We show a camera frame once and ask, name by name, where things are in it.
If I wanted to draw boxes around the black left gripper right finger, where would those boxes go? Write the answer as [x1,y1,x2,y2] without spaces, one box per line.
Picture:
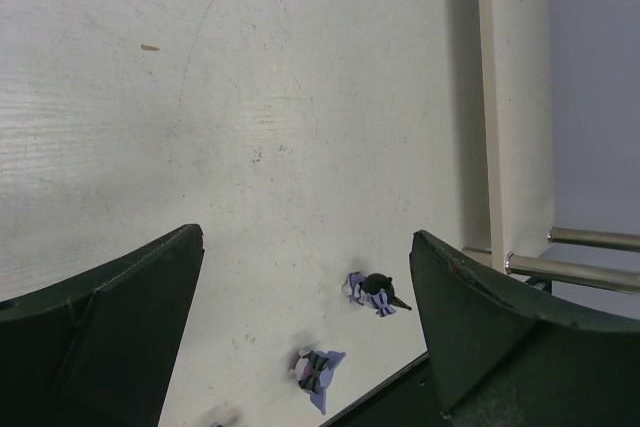
[409,231,639,426]

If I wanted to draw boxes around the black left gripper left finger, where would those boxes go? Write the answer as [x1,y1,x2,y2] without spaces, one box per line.
[1,224,204,426]

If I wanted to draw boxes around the white two-tier shelf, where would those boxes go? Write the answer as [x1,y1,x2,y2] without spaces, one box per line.
[463,0,639,294]

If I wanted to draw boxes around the purple black figurine far right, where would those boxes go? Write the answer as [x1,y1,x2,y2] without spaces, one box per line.
[342,272,412,318]

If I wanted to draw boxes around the purple figurine front left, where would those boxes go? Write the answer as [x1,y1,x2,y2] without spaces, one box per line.
[207,411,244,427]

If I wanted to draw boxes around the purple figurine front right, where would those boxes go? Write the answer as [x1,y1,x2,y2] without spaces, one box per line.
[289,349,346,415]

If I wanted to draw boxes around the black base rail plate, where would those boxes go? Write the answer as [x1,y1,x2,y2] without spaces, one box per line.
[321,352,451,427]

